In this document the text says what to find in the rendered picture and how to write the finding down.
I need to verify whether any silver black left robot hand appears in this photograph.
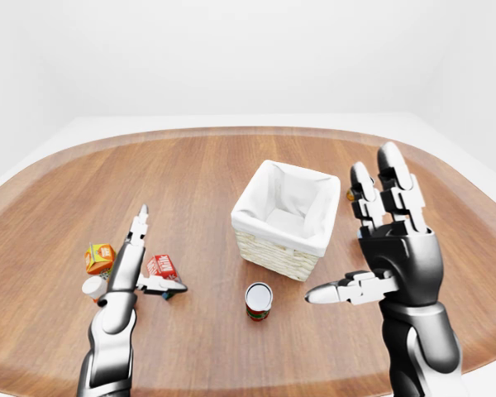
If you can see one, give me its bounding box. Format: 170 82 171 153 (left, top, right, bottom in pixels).
106 203 188 296

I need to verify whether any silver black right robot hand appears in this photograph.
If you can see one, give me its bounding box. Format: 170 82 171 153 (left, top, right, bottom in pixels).
304 141 445 307

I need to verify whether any red milk carton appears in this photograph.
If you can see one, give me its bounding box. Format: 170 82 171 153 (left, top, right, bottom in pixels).
145 253 182 284

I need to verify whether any wicker basket with white liner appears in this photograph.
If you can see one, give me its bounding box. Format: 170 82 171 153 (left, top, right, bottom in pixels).
230 159 341 283

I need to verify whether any orange juice carton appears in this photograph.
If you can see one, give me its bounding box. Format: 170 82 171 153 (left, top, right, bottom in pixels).
83 242 117 277

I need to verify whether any white-lidded orange bottle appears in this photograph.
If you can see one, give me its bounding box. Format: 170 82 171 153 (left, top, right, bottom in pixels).
81 275 108 304

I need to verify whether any red tin can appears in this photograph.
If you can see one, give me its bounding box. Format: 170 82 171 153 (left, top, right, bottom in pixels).
245 282 274 323

